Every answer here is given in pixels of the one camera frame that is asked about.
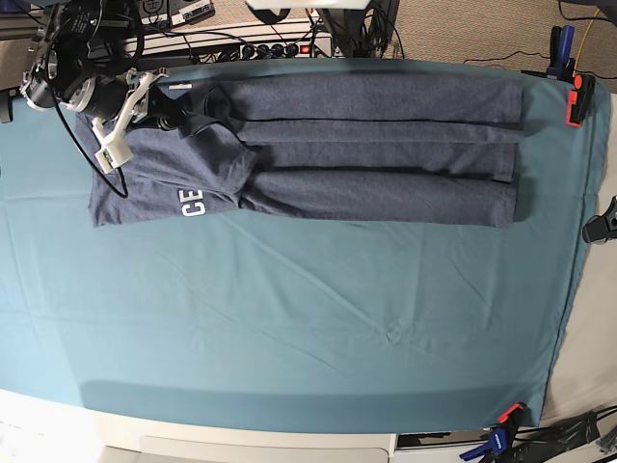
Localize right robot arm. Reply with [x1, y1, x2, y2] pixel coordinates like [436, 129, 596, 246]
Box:
[20, 1, 187, 170]

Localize black power strip red switch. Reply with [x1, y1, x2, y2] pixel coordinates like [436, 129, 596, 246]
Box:
[214, 41, 332, 63]

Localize blue clamp bottom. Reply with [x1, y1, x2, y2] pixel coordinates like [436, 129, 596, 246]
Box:
[459, 427, 509, 462]

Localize teal table cloth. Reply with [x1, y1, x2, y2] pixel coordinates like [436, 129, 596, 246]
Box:
[1, 75, 611, 433]

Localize blue clamp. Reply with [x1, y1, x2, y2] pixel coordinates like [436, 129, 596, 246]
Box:
[546, 25, 575, 83]
[459, 427, 509, 462]

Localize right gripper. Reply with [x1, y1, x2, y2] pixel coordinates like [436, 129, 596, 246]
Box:
[92, 68, 188, 154]

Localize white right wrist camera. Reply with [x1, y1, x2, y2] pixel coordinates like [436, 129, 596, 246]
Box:
[94, 139, 133, 174]

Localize orange black clamp top right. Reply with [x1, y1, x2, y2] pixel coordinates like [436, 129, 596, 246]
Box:
[565, 74, 596, 127]

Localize blue clamp top right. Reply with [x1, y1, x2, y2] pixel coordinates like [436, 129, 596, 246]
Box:
[546, 25, 575, 83]

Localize black plastic bag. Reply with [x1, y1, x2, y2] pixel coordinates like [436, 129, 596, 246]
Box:
[510, 410, 615, 463]

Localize blue-grey T-shirt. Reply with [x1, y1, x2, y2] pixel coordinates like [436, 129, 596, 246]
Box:
[89, 74, 523, 228]

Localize orange black clamp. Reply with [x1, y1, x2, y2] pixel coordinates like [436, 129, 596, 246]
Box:
[565, 74, 596, 127]
[497, 402, 527, 430]

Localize orange black clamp bottom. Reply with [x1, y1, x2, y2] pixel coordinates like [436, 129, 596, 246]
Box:
[497, 402, 527, 430]

